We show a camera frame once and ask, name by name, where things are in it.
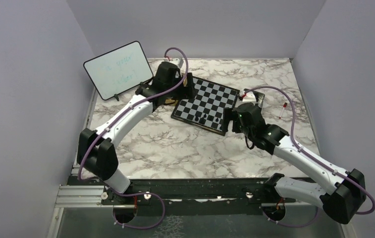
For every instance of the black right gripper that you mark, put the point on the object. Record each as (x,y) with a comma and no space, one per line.
(231,114)

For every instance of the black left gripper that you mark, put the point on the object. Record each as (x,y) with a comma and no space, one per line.
(187,92)

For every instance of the black chess rook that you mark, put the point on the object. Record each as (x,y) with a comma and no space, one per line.
(202,120)

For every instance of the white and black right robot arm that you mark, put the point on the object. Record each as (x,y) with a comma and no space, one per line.
(340,193)

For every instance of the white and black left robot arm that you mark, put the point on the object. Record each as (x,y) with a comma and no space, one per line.
(96,148)

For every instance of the pink tin box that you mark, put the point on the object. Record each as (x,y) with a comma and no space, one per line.
(260,98)

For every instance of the red capped marker pen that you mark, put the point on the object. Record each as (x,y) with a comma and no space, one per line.
(282,110)

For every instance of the black and silver chessboard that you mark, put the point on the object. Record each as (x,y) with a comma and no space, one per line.
(211,99)

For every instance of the small whiteboard with stand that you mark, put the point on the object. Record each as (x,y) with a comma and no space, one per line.
(119,70)

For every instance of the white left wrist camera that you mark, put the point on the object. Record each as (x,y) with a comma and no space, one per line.
(177,61)

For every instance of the black mounting rail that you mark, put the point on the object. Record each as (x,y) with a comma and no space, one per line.
(180,197)

